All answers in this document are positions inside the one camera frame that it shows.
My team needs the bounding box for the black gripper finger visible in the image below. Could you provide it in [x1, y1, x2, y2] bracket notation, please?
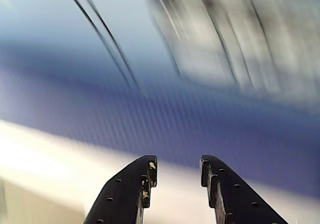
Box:
[83, 154, 159, 224]
[199, 154, 289, 224]

